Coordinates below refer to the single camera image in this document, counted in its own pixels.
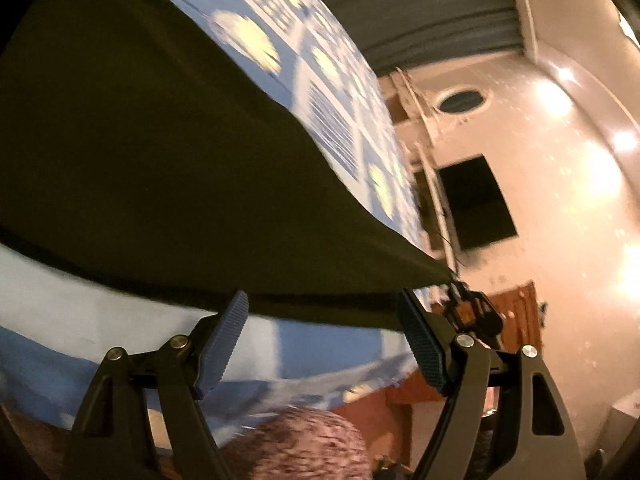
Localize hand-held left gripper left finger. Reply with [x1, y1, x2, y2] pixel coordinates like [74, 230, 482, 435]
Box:
[62, 290, 251, 480]

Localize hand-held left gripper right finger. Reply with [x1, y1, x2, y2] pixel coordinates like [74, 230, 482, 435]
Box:
[396, 287, 586, 480]

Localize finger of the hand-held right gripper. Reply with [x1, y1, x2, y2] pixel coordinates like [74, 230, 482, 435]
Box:
[445, 281, 504, 346]

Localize dark pants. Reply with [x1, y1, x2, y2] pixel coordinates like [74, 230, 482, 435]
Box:
[0, 0, 458, 333]

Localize brown wooden cabinet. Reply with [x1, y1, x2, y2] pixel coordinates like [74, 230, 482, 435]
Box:
[470, 280, 545, 356]

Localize brown wooden bed base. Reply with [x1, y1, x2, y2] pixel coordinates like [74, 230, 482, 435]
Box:
[332, 370, 451, 471]

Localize black rectangular screen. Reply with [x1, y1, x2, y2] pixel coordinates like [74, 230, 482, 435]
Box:
[437, 155, 518, 252]

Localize pinkish fuzzy rug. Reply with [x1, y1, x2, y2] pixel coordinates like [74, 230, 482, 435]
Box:
[220, 407, 373, 480]

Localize white rack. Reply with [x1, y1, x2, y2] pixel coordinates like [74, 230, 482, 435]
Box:
[390, 67, 461, 271]

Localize round dark disc device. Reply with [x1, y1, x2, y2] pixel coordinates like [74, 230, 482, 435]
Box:
[435, 85, 491, 116]

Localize blue printed bedspread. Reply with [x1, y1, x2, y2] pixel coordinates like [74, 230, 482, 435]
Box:
[0, 0, 441, 431]

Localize grey pleated curtain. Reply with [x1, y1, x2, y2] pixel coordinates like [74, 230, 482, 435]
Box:
[285, 0, 526, 78]

